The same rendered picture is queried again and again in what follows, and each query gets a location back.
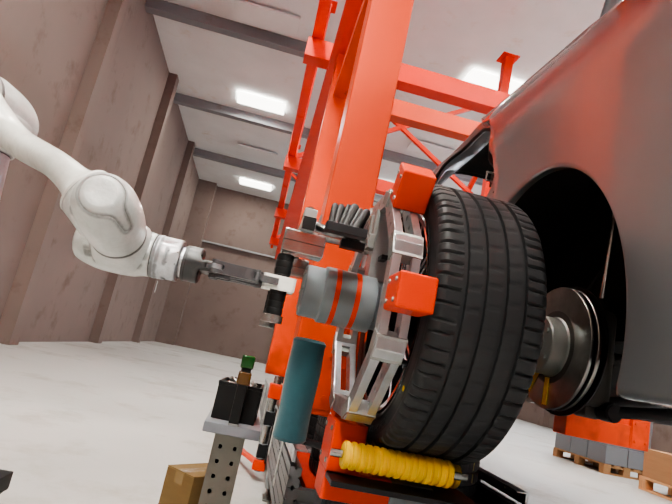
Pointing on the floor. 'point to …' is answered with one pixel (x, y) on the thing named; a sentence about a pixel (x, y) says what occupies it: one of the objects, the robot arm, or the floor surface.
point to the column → (221, 470)
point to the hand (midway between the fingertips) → (278, 284)
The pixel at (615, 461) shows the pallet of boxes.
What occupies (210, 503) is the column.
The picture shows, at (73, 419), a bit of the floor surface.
